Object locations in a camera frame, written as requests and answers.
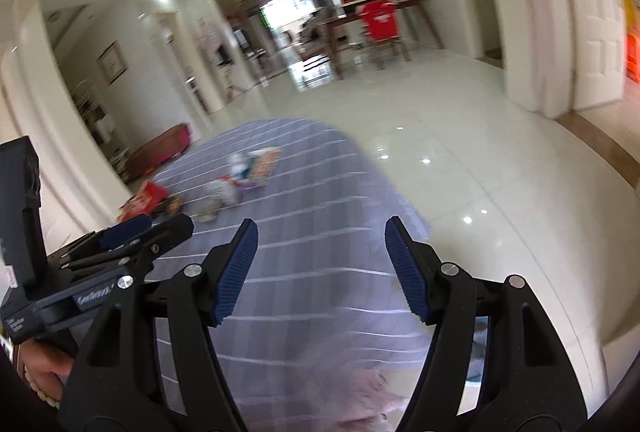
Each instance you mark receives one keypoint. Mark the wooden chair with cover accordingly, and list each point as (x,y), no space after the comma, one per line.
(385,47)

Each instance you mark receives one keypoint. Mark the white shelf rack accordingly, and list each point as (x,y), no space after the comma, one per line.
(90,112)

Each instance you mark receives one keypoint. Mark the coat stand with clothes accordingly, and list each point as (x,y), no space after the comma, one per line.
(220,52)

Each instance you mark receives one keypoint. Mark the maroon bench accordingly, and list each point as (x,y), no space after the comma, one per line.
(160,149)

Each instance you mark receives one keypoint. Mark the small red carton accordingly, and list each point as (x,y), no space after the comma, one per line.
(145,202)

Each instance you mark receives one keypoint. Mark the pink checked cloth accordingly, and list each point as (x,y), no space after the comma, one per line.
(370,392)

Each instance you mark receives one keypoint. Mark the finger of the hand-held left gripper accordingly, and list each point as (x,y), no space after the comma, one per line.
(125,232)
(165,232)

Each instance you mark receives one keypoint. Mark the long red box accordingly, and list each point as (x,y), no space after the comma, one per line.
(264,167)

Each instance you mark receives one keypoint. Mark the red chair cover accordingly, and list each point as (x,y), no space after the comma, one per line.
(377,19)

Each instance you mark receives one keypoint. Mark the orange plastic stool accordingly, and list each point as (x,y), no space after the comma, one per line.
(634,57)

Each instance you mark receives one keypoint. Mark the dark wooden dining table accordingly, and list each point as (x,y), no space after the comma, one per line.
(340,19)

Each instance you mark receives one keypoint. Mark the small framed wall picture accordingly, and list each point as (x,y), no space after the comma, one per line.
(112,62)

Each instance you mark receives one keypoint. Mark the white rectangular packet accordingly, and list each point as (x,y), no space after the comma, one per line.
(240,164)

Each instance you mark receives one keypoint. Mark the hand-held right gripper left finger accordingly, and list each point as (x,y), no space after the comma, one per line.
(235,272)

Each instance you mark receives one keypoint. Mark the person's left hand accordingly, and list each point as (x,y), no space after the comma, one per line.
(47,362)

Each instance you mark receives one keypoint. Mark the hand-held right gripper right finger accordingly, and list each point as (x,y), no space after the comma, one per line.
(407,267)

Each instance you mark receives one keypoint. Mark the white panel door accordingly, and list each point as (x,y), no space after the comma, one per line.
(595,12)

